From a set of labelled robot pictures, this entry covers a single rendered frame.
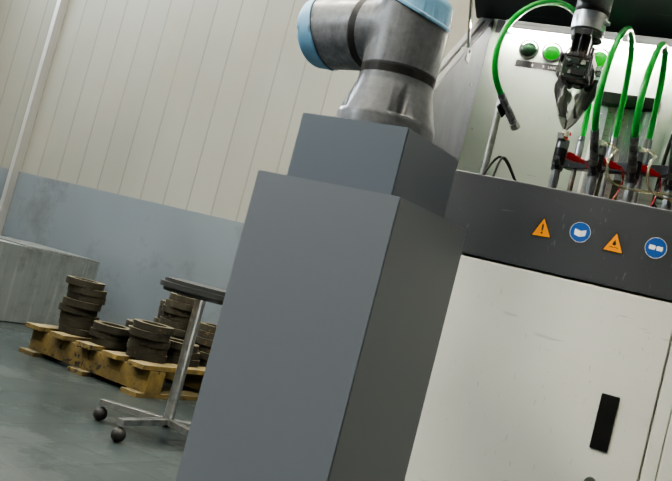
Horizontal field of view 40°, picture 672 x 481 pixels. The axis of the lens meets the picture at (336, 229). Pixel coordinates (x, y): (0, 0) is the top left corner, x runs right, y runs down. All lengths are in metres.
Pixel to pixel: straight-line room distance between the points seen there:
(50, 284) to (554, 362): 4.36
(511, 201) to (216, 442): 0.79
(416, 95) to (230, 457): 0.58
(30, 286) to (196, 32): 1.95
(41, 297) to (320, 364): 4.59
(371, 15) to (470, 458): 0.85
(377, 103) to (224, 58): 4.72
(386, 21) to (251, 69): 4.50
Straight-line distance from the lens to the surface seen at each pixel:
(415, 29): 1.38
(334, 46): 1.47
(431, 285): 1.37
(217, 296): 3.16
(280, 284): 1.30
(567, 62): 2.07
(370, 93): 1.36
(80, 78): 6.84
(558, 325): 1.78
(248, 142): 5.73
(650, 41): 2.41
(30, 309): 5.75
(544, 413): 1.78
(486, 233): 1.82
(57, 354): 4.52
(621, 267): 1.77
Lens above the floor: 0.66
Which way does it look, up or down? 4 degrees up
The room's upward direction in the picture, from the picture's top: 15 degrees clockwise
